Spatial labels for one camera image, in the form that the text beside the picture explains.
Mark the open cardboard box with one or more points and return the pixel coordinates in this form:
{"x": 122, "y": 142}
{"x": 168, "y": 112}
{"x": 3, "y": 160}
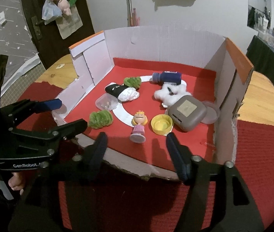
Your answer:
{"x": 213, "y": 68}

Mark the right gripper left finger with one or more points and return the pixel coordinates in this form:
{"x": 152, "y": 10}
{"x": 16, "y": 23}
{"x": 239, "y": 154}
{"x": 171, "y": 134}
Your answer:
{"x": 78, "y": 177}

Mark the black and white sock roll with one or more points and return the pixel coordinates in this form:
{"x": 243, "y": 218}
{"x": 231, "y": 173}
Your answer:
{"x": 122, "y": 92}

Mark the dark blue paint bottle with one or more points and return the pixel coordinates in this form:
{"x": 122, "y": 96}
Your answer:
{"x": 174, "y": 78}

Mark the dark green covered side table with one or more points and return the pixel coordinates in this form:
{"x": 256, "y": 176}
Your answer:
{"x": 261, "y": 56}

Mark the white plastic bag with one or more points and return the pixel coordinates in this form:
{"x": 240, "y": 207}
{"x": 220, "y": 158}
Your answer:
{"x": 50, "y": 12}

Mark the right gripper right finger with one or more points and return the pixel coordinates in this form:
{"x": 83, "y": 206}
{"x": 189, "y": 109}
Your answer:
{"x": 218, "y": 198}

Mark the beige hanging cloth bag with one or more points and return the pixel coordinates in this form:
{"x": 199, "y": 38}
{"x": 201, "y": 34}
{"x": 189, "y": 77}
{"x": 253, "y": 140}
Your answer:
{"x": 67, "y": 25}

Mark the white fluffy star plush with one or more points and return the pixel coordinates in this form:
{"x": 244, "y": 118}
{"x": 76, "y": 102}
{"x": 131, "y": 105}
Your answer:
{"x": 169, "y": 94}

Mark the small white sticker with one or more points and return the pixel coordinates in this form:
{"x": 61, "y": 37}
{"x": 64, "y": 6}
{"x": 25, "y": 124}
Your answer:
{"x": 60, "y": 66}

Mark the yellow bottle cap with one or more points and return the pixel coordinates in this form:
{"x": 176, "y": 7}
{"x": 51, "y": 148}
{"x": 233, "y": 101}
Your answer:
{"x": 162, "y": 124}

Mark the clear round plastic lid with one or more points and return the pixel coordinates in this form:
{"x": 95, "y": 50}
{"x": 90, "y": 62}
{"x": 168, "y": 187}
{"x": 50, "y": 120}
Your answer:
{"x": 213, "y": 113}

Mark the orange tipped metal pole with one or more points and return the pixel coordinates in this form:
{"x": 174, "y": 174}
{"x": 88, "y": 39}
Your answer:
{"x": 130, "y": 13}

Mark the small clear plastic box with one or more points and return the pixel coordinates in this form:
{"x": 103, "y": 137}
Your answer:
{"x": 106, "y": 102}

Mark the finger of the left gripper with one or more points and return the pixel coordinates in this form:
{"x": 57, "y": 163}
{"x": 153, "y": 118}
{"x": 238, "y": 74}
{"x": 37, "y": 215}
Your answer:
{"x": 41, "y": 142}
{"x": 20, "y": 111}

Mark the green fuzzy ball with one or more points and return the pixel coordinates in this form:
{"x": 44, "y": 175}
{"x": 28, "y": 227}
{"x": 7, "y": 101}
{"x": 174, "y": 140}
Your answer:
{"x": 134, "y": 82}
{"x": 100, "y": 119}

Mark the grey square case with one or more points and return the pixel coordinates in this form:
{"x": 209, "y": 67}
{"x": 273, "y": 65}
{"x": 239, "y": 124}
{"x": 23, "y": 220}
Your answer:
{"x": 187, "y": 113}

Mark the small blonde doll figurine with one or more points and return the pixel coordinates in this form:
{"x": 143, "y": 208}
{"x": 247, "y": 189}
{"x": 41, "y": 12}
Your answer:
{"x": 139, "y": 121}

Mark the door handle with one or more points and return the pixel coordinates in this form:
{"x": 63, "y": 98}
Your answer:
{"x": 36, "y": 23}

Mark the red table cloth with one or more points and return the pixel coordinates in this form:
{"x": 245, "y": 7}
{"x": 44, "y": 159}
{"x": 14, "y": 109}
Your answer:
{"x": 122, "y": 202}

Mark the person's left hand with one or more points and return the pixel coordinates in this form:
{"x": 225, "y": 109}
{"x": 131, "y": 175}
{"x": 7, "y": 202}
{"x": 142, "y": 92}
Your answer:
{"x": 17, "y": 181}

